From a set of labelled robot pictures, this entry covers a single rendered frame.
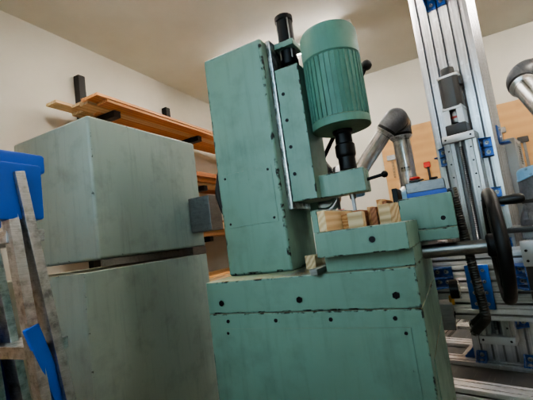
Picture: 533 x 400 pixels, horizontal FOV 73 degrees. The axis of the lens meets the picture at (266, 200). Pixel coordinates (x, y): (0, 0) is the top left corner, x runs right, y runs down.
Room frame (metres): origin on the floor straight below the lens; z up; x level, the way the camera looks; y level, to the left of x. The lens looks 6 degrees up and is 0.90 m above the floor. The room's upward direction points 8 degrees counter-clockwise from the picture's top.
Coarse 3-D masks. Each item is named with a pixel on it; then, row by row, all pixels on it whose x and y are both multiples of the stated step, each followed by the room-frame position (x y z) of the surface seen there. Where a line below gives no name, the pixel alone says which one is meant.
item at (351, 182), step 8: (352, 168) 1.04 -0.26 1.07; (360, 168) 1.03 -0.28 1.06; (320, 176) 1.08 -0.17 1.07; (328, 176) 1.07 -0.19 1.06; (336, 176) 1.06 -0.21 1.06; (344, 176) 1.05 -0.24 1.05; (352, 176) 1.04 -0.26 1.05; (360, 176) 1.03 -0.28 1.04; (368, 176) 1.08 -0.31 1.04; (320, 184) 1.09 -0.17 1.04; (328, 184) 1.07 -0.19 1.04; (336, 184) 1.06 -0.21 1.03; (344, 184) 1.05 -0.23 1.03; (352, 184) 1.04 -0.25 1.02; (360, 184) 1.03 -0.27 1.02; (368, 184) 1.06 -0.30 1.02; (320, 192) 1.09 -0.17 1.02; (328, 192) 1.08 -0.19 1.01; (336, 192) 1.07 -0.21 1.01; (344, 192) 1.05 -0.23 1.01; (352, 192) 1.04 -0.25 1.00; (360, 192) 1.07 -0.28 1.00
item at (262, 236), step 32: (224, 64) 1.13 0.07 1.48; (256, 64) 1.07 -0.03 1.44; (224, 96) 1.13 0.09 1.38; (256, 96) 1.08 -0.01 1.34; (224, 128) 1.14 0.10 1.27; (256, 128) 1.09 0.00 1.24; (224, 160) 1.15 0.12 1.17; (256, 160) 1.10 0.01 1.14; (224, 192) 1.15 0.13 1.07; (256, 192) 1.10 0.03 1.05; (224, 224) 1.16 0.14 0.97; (256, 224) 1.11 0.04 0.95; (288, 224) 1.08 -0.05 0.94; (256, 256) 1.12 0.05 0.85; (288, 256) 1.07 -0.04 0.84
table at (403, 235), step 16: (384, 224) 0.80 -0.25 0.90; (400, 224) 0.79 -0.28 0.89; (416, 224) 0.97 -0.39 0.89; (320, 240) 0.87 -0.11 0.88; (336, 240) 0.85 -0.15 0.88; (352, 240) 0.84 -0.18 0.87; (368, 240) 0.82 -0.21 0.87; (384, 240) 0.80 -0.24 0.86; (400, 240) 0.79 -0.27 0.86; (416, 240) 0.91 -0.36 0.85; (320, 256) 0.87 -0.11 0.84
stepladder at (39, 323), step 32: (0, 160) 0.72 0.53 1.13; (32, 160) 0.78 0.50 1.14; (0, 192) 0.71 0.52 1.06; (32, 192) 0.77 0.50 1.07; (0, 224) 0.85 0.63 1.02; (32, 224) 0.75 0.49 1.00; (0, 256) 0.83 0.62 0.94; (32, 256) 0.75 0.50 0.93; (0, 288) 0.83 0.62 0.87; (32, 288) 0.78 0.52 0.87; (0, 320) 0.84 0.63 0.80; (32, 320) 0.75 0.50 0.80; (0, 352) 0.81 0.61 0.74; (32, 352) 0.75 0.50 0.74; (64, 352) 0.79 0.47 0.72; (0, 384) 0.83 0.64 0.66; (32, 384) 0.77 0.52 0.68; (64, 384) 0.79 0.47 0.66
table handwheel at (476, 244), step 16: (496, 208) 0.82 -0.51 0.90; (496, 224) 0.81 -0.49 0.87; (480, 240) 0.93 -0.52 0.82; (496, 240) 0.81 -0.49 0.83; (432, 256) 0.98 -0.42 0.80; (496, 256) 0.92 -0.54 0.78; (512, 256) 0.80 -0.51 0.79; (496, 272) 1.01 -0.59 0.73; (512, 272) 0.80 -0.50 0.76; (512, 288) 0.82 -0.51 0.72; (512, 304) 0.88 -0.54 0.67
